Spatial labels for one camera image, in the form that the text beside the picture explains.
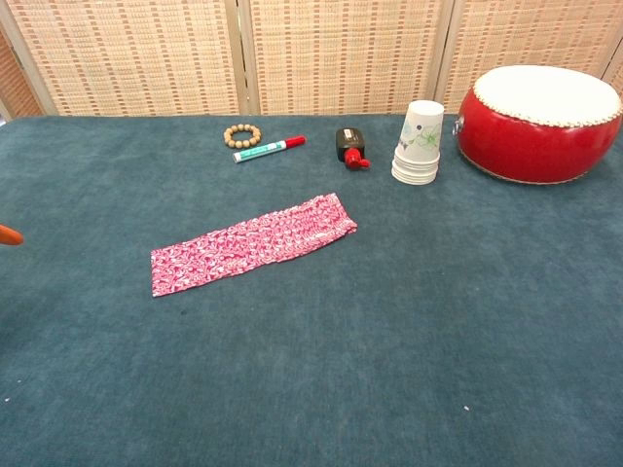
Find long pink patterned cloth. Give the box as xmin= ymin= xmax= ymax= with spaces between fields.
xmin=149 ymin=192 xmax=359 ymax=299

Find red drum with white skin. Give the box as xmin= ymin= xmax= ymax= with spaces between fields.
xmin=456 ymin=64 xmax=623 ymax=185

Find woven bamboo screen panel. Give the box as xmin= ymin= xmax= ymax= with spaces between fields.
xmin=0 ymin=28 xmax=43 ymax=121
xmin=240 ymin=0 xmax=457 ymax=117
xmin=0 ymin=0 xmax=249 ymax=118
xmin=435 ymin=0 xmax=623 ymax=101

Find wooden bead bracelet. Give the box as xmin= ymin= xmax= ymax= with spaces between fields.
xmin=223 ymin=124 xmax=262 ymax=151

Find stack of white paper cups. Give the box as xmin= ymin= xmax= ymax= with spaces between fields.
xmin=390 ymin=99 xmax=446 ymax=186

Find black bottle with red cap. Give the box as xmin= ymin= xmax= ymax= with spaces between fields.
xmin=334 ymin=126 xmax=373 ymax=171

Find green marker with red cap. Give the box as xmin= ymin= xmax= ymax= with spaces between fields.
xmin=232 ymin=134 xmax=308 ymax=164

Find teal felt table cover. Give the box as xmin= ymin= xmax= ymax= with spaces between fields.
xmin=0 ymin=114 xmax=623 ymax=467

